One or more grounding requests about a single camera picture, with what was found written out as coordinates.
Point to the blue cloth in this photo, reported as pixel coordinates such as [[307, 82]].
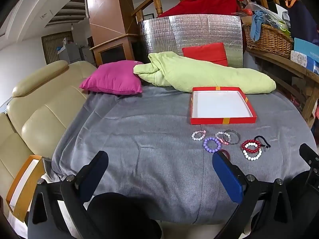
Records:
[[256, 22]]

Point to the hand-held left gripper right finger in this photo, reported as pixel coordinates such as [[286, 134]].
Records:
[[228, 176]]

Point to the orange cardboard box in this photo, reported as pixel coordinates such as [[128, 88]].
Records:
[[30, 194]]

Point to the light green blanket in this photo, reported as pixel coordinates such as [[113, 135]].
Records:
[[199, 74]]

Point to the dark red bangle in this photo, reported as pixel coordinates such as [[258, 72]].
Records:
[[225, 150]]

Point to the blue cardboard box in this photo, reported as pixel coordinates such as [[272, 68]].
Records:
[[304, 46]]

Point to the magenta pillow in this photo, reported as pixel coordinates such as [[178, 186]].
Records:
[[112, 77]]

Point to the brown wooden column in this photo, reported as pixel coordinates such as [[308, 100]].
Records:
[[107, 10]]

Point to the red cardboard tray box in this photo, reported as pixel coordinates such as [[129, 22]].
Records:
[[219, 104]]

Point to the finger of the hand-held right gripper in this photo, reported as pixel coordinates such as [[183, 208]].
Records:
[[309, 154]]

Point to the silver foil insulation board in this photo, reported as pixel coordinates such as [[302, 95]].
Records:
[[194, 29]]

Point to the wooden cabinet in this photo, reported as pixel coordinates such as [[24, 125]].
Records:
[[112, 42]]

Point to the wooden side table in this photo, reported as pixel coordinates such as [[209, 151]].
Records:
[[286, 63]]

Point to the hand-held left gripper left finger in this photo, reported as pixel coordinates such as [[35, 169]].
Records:
[[94, 173]]

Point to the wicker basket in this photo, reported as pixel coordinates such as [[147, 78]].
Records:
[[269, 42]]

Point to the red pillow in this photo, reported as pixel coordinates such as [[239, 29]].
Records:
[[206, 53]]

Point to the silver glitter bangle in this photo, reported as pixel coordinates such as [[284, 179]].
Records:
[[238, 135]]

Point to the dark blue hanging garment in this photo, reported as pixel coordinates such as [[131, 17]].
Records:
[[304, 20]]

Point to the red cloth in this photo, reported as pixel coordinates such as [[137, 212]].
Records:
[[206, 2]]

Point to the white floral box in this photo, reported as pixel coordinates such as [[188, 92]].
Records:
[[299, 58]]

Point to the beige leather sofa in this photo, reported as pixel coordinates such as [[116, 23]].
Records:
[[44, 104]]

